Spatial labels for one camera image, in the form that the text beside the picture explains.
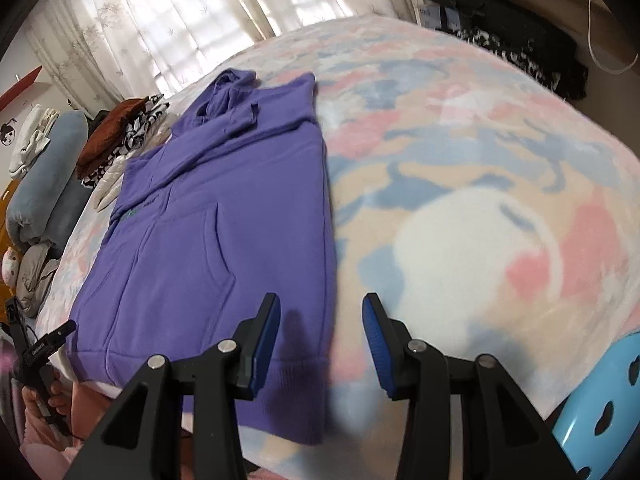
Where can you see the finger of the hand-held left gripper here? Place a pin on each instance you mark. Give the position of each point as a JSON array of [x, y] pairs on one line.
[[14, 325], [50, 342]]

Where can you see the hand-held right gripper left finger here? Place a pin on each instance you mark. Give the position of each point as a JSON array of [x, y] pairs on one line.
[[265, 340]]

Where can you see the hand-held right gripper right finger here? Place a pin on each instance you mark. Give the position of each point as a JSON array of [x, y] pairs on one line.
[[377, 345]]

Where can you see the purple zip hoodie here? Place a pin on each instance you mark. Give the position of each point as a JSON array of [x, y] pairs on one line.
[[200, 240]]

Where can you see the white folded clothes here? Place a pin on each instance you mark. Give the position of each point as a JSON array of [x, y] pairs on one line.
[[32, 145]]

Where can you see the pile of folded clothes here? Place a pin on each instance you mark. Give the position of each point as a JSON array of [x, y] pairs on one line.
[[142, 120]]

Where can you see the person's left hand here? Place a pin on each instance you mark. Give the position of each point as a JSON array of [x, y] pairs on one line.
[[59, 395]]

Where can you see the beige garment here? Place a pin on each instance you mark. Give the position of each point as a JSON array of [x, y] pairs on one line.
[[32, 275]]

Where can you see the plush toy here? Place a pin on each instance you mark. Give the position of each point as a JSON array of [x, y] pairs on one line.
[[10, 267]]

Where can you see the blue-grey rolled blanket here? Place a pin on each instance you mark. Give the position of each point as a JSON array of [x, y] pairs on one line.
[[45, 180]]

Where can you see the white shiny jacket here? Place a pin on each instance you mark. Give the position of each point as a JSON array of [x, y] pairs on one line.
[[112, 175]]

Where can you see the pastel patterned bed blanket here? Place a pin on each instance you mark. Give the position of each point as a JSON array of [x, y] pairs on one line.
[[475, 160]]

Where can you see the brown folded garment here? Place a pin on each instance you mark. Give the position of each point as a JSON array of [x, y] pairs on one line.
[[105, 135]]

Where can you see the black knitted garment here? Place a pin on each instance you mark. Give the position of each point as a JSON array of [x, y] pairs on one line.
[[97, 121]]

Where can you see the blue plastic stool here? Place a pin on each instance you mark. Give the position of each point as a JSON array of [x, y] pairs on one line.
[[585, 430]]

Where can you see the grey storage box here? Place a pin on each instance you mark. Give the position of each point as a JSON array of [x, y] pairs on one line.
[[440, 17]]

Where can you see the white floral curtain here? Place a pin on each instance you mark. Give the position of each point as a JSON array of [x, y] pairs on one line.
[[150, 20]]

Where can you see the black bag under shelf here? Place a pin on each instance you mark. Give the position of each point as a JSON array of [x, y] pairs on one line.
[[525, 30]]

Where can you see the cartoon face wall sticker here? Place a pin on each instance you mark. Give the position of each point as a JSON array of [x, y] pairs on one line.
[[7, 132]]

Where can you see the red wall shelf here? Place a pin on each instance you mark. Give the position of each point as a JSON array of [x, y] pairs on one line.
[[20, 87]]

